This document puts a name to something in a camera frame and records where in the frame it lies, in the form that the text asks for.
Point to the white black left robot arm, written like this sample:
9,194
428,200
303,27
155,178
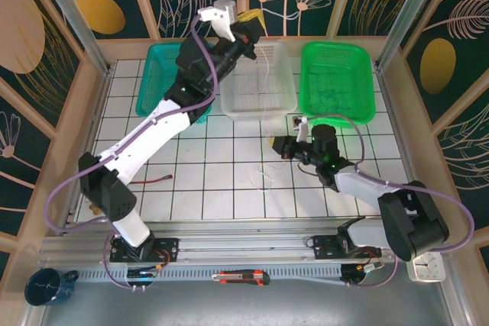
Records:
145,139

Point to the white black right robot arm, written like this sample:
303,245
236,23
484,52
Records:
359,188

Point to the white perforated plastic basket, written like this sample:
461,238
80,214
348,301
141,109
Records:
248,112

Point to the teal perforated plastic basket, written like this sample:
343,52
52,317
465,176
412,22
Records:
153,74

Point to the green perforated plastic basket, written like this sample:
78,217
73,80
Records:
344,51

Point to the small controller board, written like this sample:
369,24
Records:
359,269
143,273

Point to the orange black utility knife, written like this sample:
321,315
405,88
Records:
240,277

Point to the white square clock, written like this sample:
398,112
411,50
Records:
428,270

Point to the dark blue mug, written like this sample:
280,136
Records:
42,288

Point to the grey table side rail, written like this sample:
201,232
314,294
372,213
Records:
91,131
390,93

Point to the aluminium mounting rail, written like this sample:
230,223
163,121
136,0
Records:
248,244

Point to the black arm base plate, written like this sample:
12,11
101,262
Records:
170,246
324,251

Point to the aluminium frame post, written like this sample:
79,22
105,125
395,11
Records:
409,17
72,17

